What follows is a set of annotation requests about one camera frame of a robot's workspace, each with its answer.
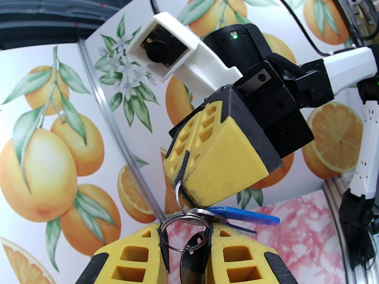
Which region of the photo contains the silver keyring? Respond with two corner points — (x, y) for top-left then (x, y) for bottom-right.
(161, 213), (211, 251)

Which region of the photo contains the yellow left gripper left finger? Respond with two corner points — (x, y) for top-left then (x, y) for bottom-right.
(76, 222), (170, 284)

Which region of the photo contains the small silver ring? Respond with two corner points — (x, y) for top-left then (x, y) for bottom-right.
(174, 179), (193, 216)

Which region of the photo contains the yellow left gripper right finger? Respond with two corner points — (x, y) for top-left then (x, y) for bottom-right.
(204, 226), (299, 284)

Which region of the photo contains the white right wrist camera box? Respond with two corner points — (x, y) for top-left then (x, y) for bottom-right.
(127, 12), (245, 91)

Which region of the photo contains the blue key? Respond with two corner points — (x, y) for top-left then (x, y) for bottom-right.
(207, 206), (281, 226)

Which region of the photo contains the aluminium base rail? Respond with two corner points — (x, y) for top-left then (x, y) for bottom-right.
(322, 175), (356, 284)

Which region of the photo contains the aluminium frame post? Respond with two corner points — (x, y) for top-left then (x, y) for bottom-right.
(324, 0), (364, 49)

